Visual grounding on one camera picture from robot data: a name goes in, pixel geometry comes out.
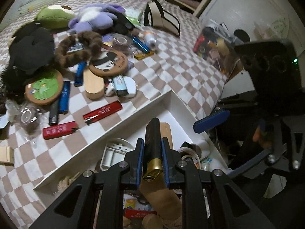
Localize black gold lighter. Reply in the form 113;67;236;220
143;117;163;182

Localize white round tape measure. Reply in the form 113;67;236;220
124;76;137;98

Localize red lighter with text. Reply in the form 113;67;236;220
42;121;78;140

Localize brown tape roll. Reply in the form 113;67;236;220
5;100;47;148

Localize dark red lighter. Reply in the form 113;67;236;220
83;101;123;125

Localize white storage box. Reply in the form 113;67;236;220
34;91;228;209

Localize white plastic holder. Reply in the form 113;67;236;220
100;138;135;171

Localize light blue lighter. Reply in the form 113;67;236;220
112;74;129;97

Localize oval wooden board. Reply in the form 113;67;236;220
83;66;105;100

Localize clear plastic storage bin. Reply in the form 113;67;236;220
193;19;250;80

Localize dark blue lighter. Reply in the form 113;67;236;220
58;81;71;114

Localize panda cork coaster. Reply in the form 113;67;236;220
89;51;129;77

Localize blue lighter under coaster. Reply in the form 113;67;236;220
74;61;87;87

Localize blue metallic lighter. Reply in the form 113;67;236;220
131;36;150;54

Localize white thread spool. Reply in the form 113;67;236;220
143;31;158;51

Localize checkered bed sheet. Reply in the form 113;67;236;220
1;0;226;228

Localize green dinosaur cork coaster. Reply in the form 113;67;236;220
25;69;64;106

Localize brown furry scrunchie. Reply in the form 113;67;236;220
54;31;102;68

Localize wooden clip block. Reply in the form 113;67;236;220
0;146;14;166

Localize purple plush toy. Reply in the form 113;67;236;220
68;3;126;34

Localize green plush toy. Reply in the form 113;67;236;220
34;5;75;30

